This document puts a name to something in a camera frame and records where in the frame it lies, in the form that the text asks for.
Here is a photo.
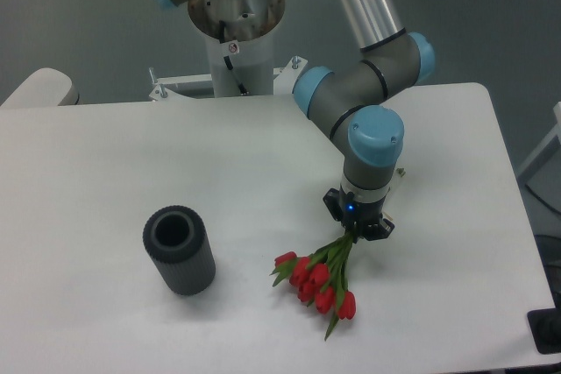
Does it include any beige chair armrest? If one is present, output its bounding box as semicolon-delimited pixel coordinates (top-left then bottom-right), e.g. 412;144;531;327
1;67;80;109

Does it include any white furniture frame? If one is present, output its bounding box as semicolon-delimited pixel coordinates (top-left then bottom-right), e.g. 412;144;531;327
515;102;560;216

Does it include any dark grey ribbed vase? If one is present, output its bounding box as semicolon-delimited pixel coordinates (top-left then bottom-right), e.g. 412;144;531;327
142;205;216;296

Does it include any black pedestal cable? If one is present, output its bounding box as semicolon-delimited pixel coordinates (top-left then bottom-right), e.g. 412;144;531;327
218;18;250;96

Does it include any white metal base frame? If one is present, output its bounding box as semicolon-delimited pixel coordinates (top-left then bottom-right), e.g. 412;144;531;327
146;54;308;102

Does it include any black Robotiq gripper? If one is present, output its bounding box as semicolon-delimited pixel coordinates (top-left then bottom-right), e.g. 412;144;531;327
323;188;395;243

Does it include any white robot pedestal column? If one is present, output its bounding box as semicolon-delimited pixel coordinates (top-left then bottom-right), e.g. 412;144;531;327
188;0;285;97

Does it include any red tulip bouquet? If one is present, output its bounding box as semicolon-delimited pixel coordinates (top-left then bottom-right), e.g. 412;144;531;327
272;230;357;339

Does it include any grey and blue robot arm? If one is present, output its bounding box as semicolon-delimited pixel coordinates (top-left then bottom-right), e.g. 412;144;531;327
157;0;435;241

